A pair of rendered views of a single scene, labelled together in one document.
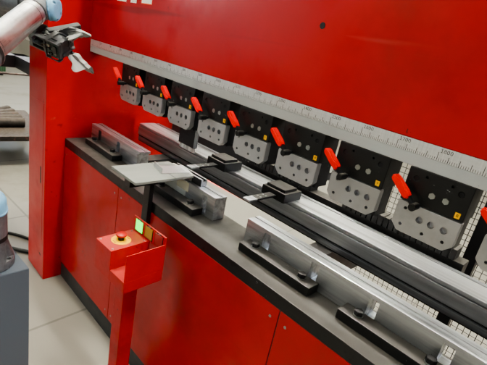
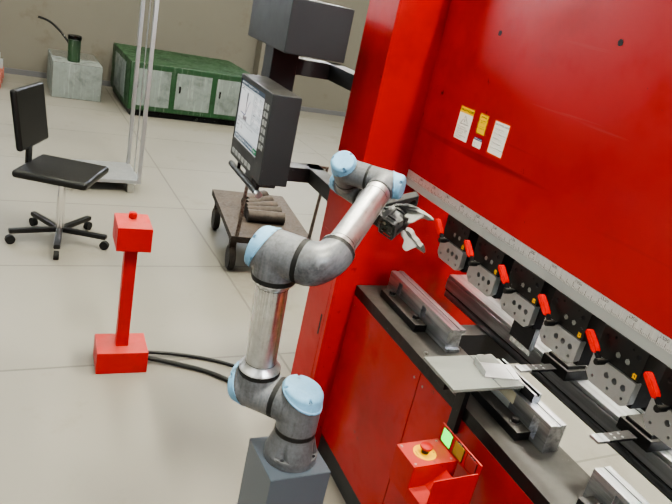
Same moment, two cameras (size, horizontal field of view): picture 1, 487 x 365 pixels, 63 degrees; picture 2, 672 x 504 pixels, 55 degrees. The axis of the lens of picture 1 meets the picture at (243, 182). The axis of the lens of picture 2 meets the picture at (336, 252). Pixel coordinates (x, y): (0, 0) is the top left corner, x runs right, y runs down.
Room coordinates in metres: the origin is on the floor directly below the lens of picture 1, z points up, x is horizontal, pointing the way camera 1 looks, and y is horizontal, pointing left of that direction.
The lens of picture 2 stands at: (-0.41, 0.16, 1.97)
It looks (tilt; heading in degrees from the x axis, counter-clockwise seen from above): 21 degrees down; 21
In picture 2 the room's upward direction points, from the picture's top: 13 degrees clockwise
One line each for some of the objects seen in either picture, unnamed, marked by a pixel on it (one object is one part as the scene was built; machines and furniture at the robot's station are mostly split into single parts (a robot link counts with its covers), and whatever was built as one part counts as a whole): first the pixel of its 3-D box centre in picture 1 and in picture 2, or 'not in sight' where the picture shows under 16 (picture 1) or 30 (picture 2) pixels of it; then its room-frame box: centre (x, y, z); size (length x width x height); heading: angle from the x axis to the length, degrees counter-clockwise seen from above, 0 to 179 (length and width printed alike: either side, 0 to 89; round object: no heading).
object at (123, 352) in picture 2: not in sight; (126, 292); (1.94, 2.14, 0.42); 0.25 x 0.20 x 0.83; 138
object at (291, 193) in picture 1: (269, 193); (628, 432); (1.45, -0.11, 1.01); 0.26 x 0.12 x 0.05; 138
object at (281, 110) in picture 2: not in sight; (263, 127); (1.95, 1.53, 1.42); 0.45 x 0.12 x 0.36; 49
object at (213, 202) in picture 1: (189, 189); (514, 399); (1.53, 0.22, 0.92); 0.39 x 0.06 x 0.10; 48
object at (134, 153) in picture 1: (118, 145); (422, 308); (1.93, 0.67, 0.92); 0.50 x 0.06 x 0.10; 48
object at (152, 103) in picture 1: (161, 94); (493, 267); (1.71, 0.43, 1.26); 0.15 x 0.09 x 0.17; 48
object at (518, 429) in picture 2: (175, 197); (494, 406); (1.50, 0.27, 0.89); 0.30 x 0.05 x 0.03; 48
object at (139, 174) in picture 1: (153, 171); (473, 372); (1.46, 0.36, 1.00); 0.26 x 0.18 x 0.01; 138
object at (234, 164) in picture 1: (212, 162); (549, 365); (1.68, 0.15, 1.01); 0.26 x 0.12 x 0.05; 138
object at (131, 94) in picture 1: (137, 85); (462, 243); (1.85, 0.58, 1.26); 0.15 x 0.09 x 0.17; 48
